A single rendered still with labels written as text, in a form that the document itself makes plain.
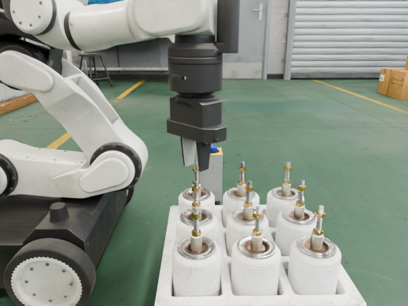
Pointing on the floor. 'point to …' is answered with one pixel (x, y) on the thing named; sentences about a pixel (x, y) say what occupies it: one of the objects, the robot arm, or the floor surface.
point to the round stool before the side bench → (95, 66)
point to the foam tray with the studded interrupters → (167, 299)
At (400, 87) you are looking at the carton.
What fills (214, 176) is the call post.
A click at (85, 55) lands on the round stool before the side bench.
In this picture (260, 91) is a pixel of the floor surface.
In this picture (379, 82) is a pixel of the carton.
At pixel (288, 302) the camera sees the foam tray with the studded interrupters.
